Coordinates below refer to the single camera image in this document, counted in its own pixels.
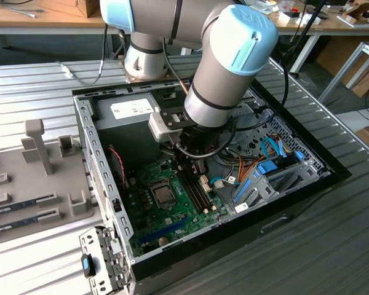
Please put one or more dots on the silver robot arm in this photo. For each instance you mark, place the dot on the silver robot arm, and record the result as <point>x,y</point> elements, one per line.
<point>221,77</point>

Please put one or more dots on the beige board connector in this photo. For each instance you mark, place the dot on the beige board connector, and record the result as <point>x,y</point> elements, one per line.
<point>207,188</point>
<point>204,180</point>

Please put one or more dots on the RAM slot white clips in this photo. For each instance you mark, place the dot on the RAM slot white clips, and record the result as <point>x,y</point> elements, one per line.
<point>198,196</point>
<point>207,195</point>

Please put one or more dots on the RAM slot black clips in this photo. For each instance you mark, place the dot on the RAM slot black clips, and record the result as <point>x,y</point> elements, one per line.
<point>203,195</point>
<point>194,196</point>

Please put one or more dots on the empty blue disk carrier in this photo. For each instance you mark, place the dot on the empty blue disk carrier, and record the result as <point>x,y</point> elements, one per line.
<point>244,188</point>

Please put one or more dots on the hard disk in blue carrier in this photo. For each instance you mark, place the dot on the hard disk in blue carrier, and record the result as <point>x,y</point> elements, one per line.
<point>267,166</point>

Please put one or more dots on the grey power supply unit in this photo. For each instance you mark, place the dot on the grey power supply unit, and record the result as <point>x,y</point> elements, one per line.
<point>123,135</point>

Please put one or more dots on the beige four pin socket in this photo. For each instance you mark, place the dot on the beige four pin socket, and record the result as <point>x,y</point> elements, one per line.
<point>132,179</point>

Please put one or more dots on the blue expansion slot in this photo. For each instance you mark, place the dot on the blue expansion slot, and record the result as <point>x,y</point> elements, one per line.
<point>172,225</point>

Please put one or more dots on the green motherboard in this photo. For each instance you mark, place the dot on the green motherboard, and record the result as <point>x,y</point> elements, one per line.
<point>160,221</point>

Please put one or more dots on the perforated metal disk bay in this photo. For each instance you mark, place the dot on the perforated metal disk bay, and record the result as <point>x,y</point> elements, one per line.
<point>295,144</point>

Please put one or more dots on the black case fan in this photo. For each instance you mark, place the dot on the black case fan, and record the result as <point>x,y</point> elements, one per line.
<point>112,173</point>

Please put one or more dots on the round coin cell battery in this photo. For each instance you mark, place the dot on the round coin cell battery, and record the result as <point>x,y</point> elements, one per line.
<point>163,240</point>

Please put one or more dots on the black PC case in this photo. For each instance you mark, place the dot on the black PC case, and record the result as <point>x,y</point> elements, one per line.
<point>233,246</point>

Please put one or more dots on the small white box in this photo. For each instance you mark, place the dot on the small white box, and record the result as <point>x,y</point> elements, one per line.
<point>287,18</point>

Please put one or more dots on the black stand pole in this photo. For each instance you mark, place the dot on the black stand pole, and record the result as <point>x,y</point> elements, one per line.
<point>307,27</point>

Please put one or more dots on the black blue case latch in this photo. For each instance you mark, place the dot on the black blue case latch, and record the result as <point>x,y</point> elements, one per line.
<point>86,265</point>

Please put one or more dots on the large brown cardboard box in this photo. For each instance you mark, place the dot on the large brown cardboard box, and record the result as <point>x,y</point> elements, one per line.
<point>366,80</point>

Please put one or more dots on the cardboard box on desk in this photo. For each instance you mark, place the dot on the cardboard box on desk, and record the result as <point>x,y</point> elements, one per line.
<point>80,7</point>

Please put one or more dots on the grey parts rack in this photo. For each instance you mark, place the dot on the grey parts rack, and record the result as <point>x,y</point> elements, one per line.
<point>15,172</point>

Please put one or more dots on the long wooden desk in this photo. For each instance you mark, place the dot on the long wooden desk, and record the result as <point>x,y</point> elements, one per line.
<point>49,21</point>

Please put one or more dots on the blue RAM stick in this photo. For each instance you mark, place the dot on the blue RAM stick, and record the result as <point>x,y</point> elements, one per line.
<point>12,225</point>
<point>12,206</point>

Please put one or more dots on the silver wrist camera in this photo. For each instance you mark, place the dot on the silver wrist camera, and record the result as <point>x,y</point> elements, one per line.
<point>160,127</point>

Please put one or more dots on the grey metal shelf frame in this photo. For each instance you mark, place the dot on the grey metal shelf frame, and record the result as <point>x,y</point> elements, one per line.
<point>339,73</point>

